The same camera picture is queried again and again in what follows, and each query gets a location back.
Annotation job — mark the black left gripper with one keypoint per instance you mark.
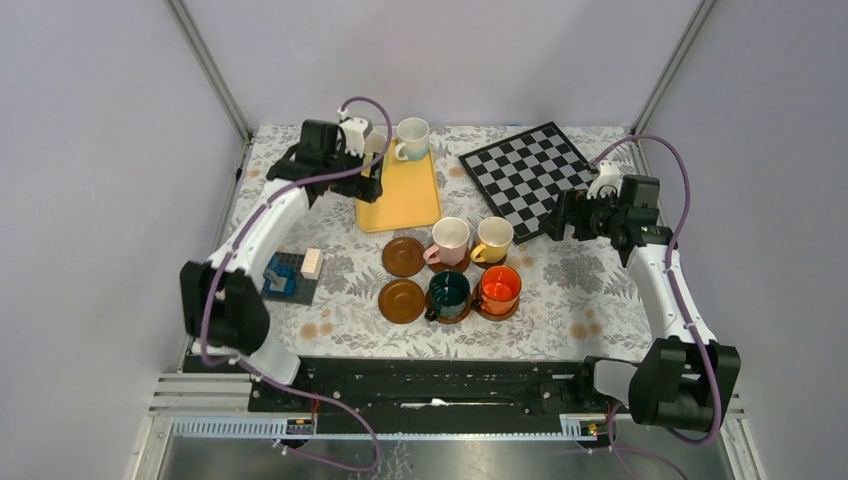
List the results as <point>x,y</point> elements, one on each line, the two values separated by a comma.
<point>364,187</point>

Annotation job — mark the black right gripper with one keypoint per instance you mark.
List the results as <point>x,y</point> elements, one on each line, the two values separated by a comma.
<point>568,204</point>

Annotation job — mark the pink mug back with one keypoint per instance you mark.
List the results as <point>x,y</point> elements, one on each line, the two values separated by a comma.
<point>375,144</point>

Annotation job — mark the pink mug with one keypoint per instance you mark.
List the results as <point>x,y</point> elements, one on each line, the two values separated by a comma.
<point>375,144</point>
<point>450,237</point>

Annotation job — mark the brown coaster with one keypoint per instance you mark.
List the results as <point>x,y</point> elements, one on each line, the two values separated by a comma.
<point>401,301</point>
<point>403,257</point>
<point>497,317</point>
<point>457,319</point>
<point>460,267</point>

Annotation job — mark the cream yellow mug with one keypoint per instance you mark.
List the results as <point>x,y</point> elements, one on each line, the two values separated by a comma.
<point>494,236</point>

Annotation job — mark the orange cup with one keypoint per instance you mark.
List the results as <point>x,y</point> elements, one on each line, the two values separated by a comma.
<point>498,290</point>

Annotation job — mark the dark walnut wooden coaster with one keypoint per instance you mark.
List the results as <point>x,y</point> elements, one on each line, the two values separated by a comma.
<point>486,265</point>

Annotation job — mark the pink mug front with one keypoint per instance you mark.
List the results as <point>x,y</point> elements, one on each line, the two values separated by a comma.
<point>450,237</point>

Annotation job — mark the dark green mug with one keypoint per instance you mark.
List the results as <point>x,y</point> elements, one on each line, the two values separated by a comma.
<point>449,293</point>

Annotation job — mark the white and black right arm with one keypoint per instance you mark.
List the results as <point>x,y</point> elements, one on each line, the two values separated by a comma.
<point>686,380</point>

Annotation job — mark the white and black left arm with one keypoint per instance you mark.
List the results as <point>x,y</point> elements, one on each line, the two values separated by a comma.
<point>222,296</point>

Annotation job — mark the white mug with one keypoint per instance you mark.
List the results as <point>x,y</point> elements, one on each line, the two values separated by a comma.
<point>412,139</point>

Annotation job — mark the yellow plastic tray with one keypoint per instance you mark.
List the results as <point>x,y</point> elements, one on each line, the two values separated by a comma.
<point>410,196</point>

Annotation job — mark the beige building block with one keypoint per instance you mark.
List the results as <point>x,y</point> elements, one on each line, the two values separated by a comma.
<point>312,263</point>

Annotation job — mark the black and white chessboard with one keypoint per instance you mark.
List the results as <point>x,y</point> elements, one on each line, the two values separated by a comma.
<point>521,176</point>

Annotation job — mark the blue building block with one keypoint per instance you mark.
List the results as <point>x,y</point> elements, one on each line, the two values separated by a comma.
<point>279,281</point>

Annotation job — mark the grey building block baseplate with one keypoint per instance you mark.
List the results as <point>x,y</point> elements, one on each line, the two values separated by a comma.
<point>305,289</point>

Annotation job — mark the floral patterned tablecloth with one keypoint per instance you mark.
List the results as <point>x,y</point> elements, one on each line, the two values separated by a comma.
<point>576,300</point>

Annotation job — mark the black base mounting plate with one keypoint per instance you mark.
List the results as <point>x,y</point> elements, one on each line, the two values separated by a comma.
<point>423,397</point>

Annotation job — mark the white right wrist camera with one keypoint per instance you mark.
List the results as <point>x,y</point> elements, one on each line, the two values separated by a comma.
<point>607,181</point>

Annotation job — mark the aluminium frame rail left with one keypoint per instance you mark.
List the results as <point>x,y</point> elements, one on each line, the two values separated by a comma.
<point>185,22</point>

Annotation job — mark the aluminium frame rail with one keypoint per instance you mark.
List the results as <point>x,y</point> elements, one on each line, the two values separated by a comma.
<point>687,40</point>
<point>185,22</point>

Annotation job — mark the aluminium frame rail right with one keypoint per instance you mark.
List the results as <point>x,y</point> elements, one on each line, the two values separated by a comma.
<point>687,40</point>

